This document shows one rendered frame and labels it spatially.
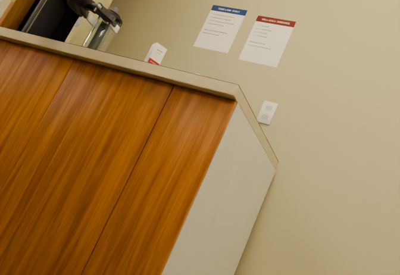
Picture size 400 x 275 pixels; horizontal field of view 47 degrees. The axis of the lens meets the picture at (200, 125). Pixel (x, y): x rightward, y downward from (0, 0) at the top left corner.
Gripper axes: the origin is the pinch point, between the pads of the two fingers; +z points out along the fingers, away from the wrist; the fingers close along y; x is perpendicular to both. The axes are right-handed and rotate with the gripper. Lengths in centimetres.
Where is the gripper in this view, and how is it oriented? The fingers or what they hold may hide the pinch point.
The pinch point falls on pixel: (105, 25)
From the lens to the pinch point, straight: 201.2
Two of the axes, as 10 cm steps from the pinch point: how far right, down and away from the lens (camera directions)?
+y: -8.6, -2.5, 4.5
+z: 3.2, 4.2, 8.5
